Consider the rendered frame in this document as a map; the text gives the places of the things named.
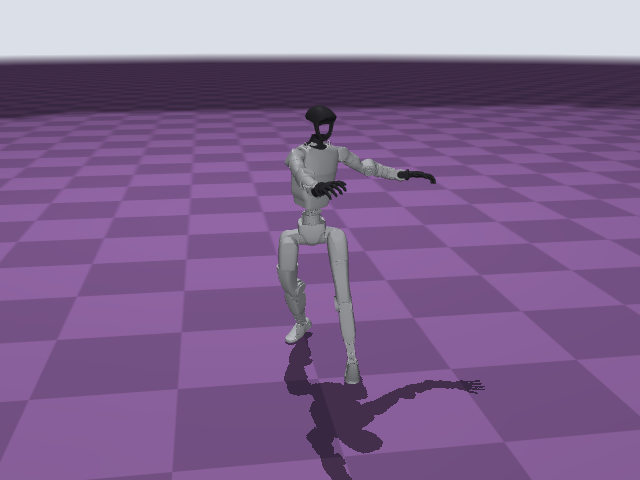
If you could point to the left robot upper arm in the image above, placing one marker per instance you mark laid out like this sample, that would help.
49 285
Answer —
366 167

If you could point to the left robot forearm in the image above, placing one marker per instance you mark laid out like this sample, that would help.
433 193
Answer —
387 172

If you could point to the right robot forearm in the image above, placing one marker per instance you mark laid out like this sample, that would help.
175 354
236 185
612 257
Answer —
305 181

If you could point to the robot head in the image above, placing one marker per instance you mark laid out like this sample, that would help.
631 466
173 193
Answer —
320 115

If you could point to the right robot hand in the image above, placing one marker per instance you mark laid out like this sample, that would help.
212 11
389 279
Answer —
322 188

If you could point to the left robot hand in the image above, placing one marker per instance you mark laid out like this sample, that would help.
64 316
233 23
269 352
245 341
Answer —
417 174

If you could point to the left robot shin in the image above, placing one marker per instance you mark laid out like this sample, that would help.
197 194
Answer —
347 325

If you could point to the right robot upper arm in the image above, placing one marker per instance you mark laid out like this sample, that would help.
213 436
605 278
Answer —
295 160

